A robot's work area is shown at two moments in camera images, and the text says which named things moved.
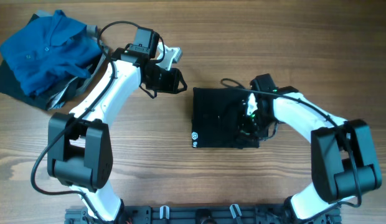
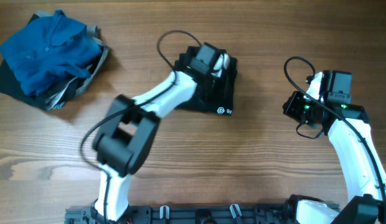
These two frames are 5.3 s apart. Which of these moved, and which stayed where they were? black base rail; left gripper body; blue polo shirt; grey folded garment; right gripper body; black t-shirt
Moved: black t-shirt; right gripper body; left gripper body
Stayed: black base rail; blue polo shirt; grey folded garment
